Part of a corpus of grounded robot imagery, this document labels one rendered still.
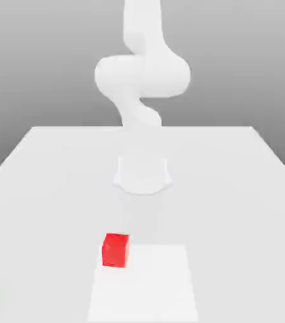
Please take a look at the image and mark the small red cube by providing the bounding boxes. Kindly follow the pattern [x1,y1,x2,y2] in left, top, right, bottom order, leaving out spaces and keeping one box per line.
[102,232,130,269]

